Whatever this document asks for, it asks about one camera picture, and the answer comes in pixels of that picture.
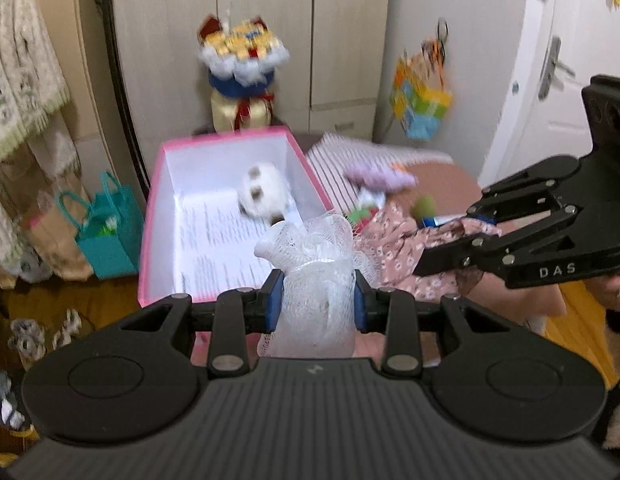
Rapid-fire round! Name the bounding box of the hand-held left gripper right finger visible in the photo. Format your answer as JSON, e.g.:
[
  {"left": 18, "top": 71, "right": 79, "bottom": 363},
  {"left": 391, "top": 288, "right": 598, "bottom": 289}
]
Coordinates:
[{"left": 354, "top": 269, "right": 514, "bottom": 379}]

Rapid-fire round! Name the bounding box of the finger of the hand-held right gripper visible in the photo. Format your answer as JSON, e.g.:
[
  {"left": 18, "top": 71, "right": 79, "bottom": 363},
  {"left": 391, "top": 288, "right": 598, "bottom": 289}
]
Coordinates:
[
  {"left": 467, "top": 156, "right": 584, "bottom": 222},
  {"left": 412, "top": 205, "right": 579, "bottom": 277}
]

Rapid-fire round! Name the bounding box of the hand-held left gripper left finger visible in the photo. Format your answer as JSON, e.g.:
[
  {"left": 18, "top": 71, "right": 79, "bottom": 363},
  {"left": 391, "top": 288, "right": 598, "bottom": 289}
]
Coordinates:
[{"left": 120, "top": 269, "right": 283, "bottom": 379}]

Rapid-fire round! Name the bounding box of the white mesh bath sponge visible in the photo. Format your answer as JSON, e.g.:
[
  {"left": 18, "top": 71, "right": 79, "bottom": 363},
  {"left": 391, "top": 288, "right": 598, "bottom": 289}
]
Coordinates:
[{"left": 254, "top": 212, "right": 379, "bottom": 360}]

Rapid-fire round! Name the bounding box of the pink floral cloth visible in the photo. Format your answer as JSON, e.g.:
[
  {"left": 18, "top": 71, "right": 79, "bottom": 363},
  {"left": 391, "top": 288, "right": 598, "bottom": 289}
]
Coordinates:
[{"left": 352, "top": 204, "right": 502, "bottom": 307}]

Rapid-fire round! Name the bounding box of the white plush toy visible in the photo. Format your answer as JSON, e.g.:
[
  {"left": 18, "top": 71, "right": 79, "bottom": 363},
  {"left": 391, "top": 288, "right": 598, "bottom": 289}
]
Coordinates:
[{"left": 238, "top": 162, "right": 291, "bottom": 222}]

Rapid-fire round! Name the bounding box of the purple plush toy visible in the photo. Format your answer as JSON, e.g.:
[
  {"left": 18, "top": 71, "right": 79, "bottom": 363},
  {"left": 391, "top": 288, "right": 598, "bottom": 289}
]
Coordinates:
[{"left": 343, "top": 165, "right": 419, "bottom": 194}]

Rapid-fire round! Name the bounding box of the pink cardboard box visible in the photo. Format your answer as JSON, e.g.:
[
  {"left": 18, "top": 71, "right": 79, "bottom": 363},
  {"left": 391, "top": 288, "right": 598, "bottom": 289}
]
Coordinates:
[{"left": 138, "top": 127, "right": 335, "bottom": 367}]

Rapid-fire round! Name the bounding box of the green soft ball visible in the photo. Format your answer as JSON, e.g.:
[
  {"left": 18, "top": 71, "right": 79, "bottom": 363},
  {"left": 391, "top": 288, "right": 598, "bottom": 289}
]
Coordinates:
[{"left": 412, "top": 195, "right": 437, "bottom": 219}]

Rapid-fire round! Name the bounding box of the green pink soft toy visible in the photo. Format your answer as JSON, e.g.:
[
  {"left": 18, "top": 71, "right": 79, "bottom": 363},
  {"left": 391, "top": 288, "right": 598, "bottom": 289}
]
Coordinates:
[{"left": 346, "top": 204, "right": 381, "bottom": 225}]

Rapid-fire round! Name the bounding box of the person's right hand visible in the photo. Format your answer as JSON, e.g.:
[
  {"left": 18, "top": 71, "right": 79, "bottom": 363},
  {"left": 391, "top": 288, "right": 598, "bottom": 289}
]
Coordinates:
[{"left": 587, "top": 275, "right": 620, "bottom": 313}]

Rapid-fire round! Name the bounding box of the printed paper sheet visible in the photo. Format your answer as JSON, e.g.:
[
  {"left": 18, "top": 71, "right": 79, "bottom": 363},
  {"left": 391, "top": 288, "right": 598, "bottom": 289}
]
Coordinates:
[{"left": 177, "top": 190, "right": 311, "bottom": 297}]

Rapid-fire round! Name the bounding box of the colourful gift bag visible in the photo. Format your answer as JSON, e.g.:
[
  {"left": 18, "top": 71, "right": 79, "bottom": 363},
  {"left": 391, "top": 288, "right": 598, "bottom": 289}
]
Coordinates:
[{"left": 391, "top": 35, "right": 453, "bottom": 141}]

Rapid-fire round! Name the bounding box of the teal woven bag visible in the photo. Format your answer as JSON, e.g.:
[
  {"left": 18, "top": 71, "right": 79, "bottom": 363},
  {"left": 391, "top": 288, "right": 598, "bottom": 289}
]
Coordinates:
[{"left": 58, "top": 171, "right": 145, "bottom": 281}]

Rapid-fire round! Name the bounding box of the white door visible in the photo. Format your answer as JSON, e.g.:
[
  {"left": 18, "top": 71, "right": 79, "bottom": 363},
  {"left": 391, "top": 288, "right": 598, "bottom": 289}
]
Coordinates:
[{"left": 481, "top": 0, "right": 620, "bottom": 187}]

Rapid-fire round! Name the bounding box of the grey plush slipper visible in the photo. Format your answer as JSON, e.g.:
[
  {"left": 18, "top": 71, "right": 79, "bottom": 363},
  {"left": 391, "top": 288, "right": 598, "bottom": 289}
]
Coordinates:
[
  {"left": 8, "top": 317, "right": 46, "bottom": 362},
  {"left": 52, "top": 309, "right": 83, "bottom": 352}
]

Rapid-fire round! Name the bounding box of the brown paper bag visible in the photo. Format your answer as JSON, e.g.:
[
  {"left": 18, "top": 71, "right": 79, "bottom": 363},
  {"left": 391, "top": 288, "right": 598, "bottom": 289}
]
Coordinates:
[{"left": 18, "top": 204, "right": 94, "bottom": 282}]

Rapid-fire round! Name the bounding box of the yellow flower bouquet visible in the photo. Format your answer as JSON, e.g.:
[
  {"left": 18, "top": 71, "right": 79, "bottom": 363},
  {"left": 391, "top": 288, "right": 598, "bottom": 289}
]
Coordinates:
[{"left": 197, "top": 14, "right": 291, "bottom": 134}]

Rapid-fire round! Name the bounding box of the beige wardrobe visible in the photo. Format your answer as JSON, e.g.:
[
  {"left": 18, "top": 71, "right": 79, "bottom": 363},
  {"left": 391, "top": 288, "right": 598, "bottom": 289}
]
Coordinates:
[{"left": 108, "top": 0, "right": 393, "bottom": 142}]

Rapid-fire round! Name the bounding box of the silver door handle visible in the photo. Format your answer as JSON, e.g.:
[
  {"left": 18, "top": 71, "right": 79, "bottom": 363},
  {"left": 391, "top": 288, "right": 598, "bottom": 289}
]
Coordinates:
[{"left": 538, "top": 36, "right": 577, "bottom": 101}]

